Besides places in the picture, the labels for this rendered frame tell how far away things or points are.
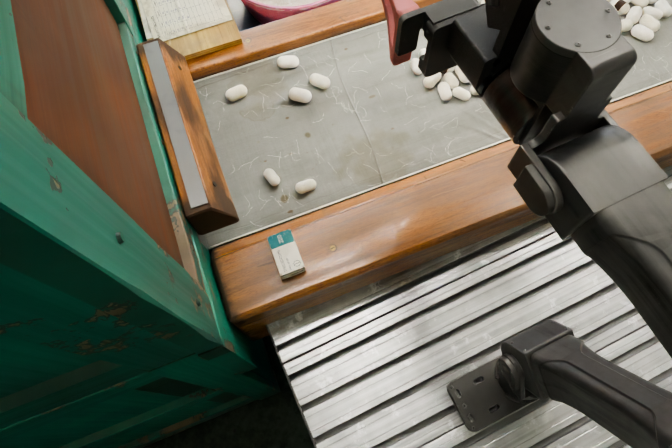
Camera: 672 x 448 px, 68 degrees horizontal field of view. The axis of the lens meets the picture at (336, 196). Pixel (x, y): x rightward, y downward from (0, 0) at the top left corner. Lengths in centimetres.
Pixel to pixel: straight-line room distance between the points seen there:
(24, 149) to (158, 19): 70
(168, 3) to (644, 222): 81
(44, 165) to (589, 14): 35
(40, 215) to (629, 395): 49
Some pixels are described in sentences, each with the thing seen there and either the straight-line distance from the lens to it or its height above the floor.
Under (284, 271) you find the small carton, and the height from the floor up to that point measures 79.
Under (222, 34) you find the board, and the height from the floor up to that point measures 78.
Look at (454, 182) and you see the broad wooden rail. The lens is 76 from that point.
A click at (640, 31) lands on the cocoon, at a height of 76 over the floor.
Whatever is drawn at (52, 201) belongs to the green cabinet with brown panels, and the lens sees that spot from 29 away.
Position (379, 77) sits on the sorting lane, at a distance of 88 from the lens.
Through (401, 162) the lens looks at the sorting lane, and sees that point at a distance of 79.
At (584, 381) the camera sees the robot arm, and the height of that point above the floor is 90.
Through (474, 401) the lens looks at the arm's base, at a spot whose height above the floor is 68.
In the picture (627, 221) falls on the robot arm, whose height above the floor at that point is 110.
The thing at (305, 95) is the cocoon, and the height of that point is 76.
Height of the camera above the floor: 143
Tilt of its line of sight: 66 degrees down
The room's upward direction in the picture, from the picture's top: 2 degrees counter-clockwise
